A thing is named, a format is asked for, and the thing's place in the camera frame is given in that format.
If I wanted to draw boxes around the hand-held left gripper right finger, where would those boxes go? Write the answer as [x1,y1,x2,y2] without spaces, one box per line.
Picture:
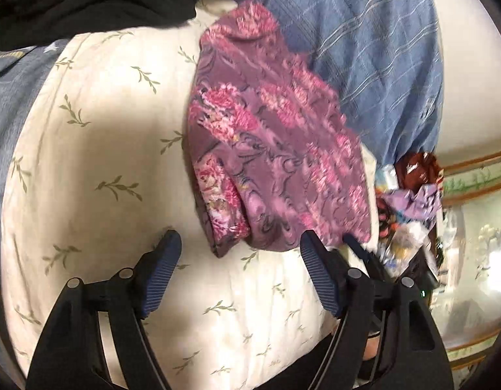
[300,229,454,390]

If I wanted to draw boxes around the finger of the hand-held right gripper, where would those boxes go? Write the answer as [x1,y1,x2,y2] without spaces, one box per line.
[343,233,393,284]

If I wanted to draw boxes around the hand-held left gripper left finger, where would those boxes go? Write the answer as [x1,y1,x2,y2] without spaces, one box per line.
[25,229,182,390]

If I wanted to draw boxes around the purple floral shirt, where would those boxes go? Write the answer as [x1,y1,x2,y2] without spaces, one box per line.
[186,0,375,258]

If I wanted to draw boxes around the white plastic bag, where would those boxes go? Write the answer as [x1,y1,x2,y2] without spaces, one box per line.
[380,223,430,273]

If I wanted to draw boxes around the glass door cabinet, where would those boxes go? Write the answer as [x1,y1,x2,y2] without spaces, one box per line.
[431,148,501,370]

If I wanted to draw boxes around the red plastic bag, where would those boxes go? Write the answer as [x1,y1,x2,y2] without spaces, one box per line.
[394,151,444,191]

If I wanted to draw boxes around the cream leaf-print blanket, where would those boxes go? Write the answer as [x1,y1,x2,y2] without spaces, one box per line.
[1,0,377,390]

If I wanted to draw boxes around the blue striped shirt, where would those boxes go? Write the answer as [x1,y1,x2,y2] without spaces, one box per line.
[252,0,444,167]

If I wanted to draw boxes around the grey-blue star-print bedsheet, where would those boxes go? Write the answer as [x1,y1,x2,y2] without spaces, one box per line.
[0,38,70,220]

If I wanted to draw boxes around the black and red garment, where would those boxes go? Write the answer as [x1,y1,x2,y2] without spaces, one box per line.
[0,0,284,49]

